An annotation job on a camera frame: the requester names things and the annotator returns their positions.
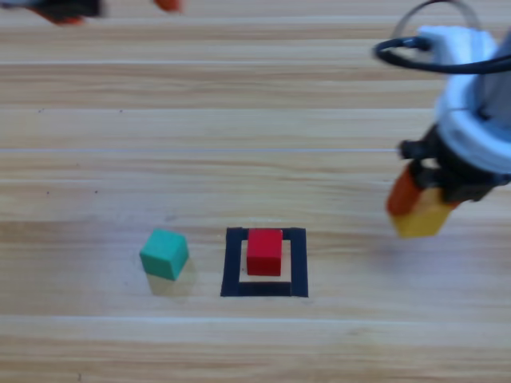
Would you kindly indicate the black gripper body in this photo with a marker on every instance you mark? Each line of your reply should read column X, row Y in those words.
column 459, row 179
column 68, row 8

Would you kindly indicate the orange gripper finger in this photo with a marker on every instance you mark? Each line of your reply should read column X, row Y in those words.
column 169, row 5
column 68, row 20
column 452, row 205
column 403, row 195

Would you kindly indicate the yellow wooden cube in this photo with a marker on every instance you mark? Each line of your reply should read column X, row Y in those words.
column 423, row 223

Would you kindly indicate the red wooden cube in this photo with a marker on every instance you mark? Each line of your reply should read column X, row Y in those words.
column 263, row 251

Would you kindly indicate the green wooden cube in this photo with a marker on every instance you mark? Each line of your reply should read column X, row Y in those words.
column 163, row 251

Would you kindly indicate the black tape square outline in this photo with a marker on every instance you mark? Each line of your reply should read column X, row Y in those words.
column 233, row 259

